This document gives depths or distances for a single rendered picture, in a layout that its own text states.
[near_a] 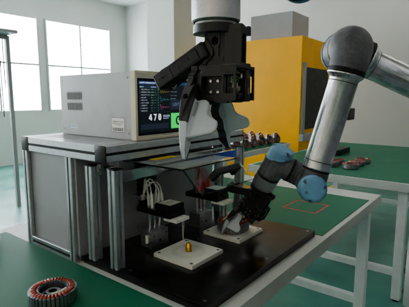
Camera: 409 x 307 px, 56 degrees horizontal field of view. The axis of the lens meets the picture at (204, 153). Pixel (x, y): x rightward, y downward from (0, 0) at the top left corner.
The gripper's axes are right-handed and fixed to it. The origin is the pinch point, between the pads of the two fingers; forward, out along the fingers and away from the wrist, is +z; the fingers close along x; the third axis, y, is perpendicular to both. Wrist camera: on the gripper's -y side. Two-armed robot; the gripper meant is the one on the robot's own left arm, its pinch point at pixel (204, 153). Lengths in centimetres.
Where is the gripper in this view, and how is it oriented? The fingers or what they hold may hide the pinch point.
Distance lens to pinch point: 62.9
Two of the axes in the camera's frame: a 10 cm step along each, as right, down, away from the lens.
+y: 8.7, 0.7, -4.9
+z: 0.0, 9.9, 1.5
